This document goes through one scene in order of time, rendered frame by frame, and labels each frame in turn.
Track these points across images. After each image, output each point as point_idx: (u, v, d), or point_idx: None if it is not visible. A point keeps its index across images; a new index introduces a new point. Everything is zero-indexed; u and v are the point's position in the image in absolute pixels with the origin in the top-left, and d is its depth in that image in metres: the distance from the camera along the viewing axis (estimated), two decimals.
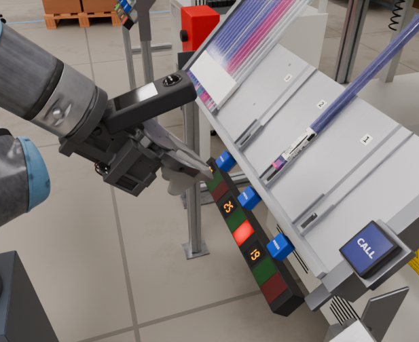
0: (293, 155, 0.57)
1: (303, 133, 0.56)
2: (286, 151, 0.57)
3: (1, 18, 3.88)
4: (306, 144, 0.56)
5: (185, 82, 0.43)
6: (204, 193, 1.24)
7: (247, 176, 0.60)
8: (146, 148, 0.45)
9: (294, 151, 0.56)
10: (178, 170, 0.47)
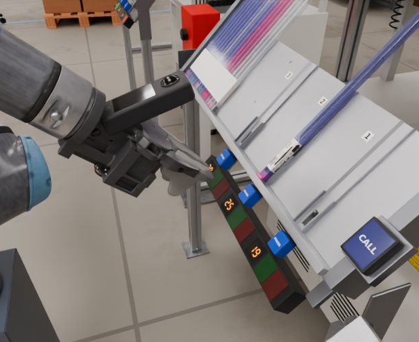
0: (278, 165, 0.57)
1: (288, 144, 0.57)
2: (271, 162, 0.58)
3: (1, 17, 3.88)
4: (291, 155, 0.57)
5: (182, 82, 0.43)
6: (204, 191, 1.23)
7: (248, 174, 0.59)
8: (144, 149, 0.45)
9: (278, 162, 0.57)
10: (178, 170, 0.47)
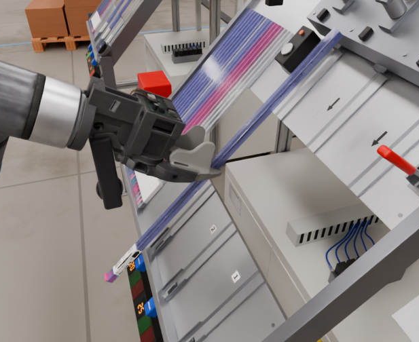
0: (121, 269, 0.59)
1: (130, 249, 0.59)
2: (116, 264, 0.60)
3: None
4: (132, 260, 0.59)
5: None
6: None
7: (151, 289, 0.68)
8: None
9: (121, 267, 0.59)
10: None
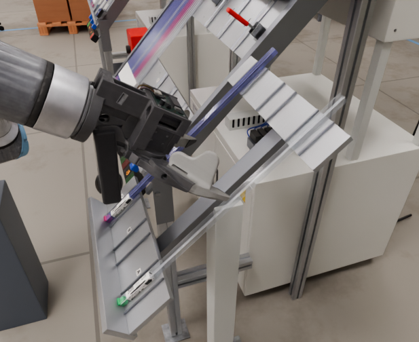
0: (117, 212, 0.81)
1: (124, 197, 0.80)
2: (113, 209, 0.81)
3: None
4: (125, 205, 0.80)
5: None
6: None
7: None
8: None
9: (117, 210, 0.80)
10: None
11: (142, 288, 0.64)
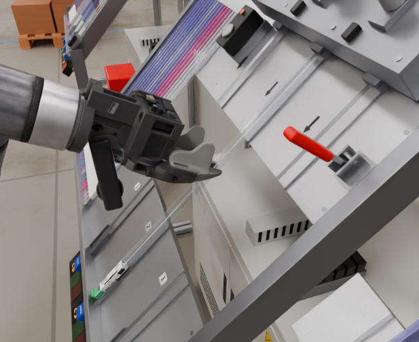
0: None
1: None
2: None
3: None
4: None
5: None
6: None
7: (83, 291, 0.63)
8: None
9: None
10: None
11: (116, 278, 0.60)
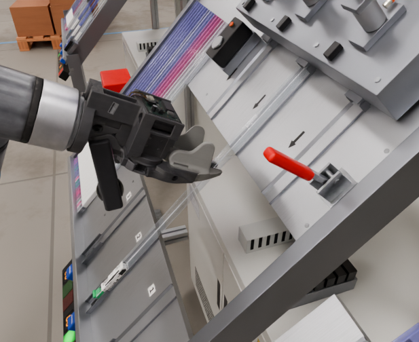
0: None
1: None
2: None
3: None
4: None
5: None
6: None
7: (74, 300, 0.63)
8: None
9: None
10: None
11: (117, 279, 0.60)
